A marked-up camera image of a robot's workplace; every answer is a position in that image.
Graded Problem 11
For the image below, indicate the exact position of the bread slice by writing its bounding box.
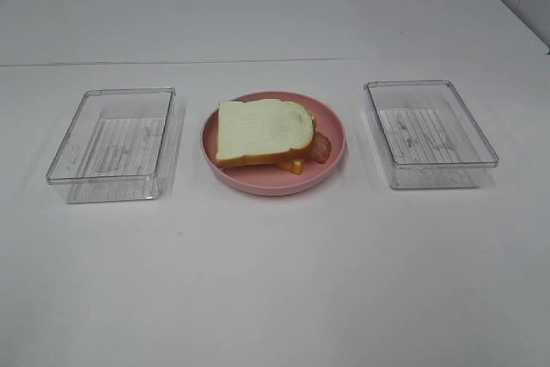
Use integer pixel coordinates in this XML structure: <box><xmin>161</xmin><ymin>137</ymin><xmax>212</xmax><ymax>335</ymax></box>
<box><xmin>275</xmin><ymin>114</ymin><xmax>316</xmax><ymax>175</ymax></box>
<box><xmin>216</xmin><ymin>99</ymin><xmax>315</xmax><ymax>168</ymax></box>

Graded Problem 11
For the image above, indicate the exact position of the bacon strip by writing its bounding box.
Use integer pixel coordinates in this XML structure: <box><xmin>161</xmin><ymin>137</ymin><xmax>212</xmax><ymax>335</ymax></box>
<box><xmin>309</xmin><ymin>131</ymin><xmax>332</xmax><ymax>164</ymax></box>

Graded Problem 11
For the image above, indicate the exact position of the right clear plastic tray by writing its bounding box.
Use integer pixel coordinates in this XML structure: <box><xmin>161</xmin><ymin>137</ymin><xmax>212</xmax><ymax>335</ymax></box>
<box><xmin>364</xmin><ymin>80</ymin><xmax>499</xmax><ymax>190</ymax></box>

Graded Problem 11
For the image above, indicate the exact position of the clear plastic tray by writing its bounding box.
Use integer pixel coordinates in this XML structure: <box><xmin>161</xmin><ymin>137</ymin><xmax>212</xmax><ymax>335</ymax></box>
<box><xmin>364</xmin><ymin>80</ymin><xmax>499</xmax><ymax>190</ymax></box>
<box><xmin>46</xmin><ymin>88</ymin><xmax>179</xmax><ymax>204</ymax></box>

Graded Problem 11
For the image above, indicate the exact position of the left clear plastic tray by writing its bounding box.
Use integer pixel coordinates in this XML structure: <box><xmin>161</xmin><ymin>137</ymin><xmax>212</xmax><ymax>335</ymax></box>
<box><xmin>46</xmin><ymin>88</ymin><xmax>179</xmax><ymax>204</ymax></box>

